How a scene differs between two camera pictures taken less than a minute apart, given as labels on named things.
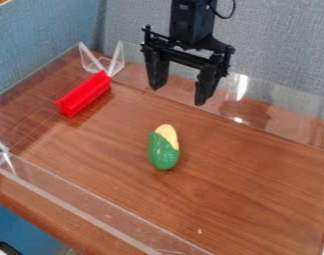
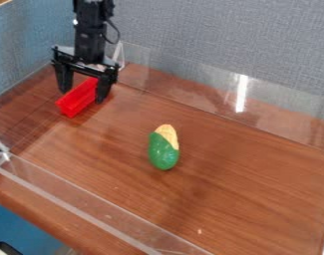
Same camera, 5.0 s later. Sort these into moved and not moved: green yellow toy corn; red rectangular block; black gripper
Moved: black gripper
Not moved: green yellow toy corn; red rectangular block
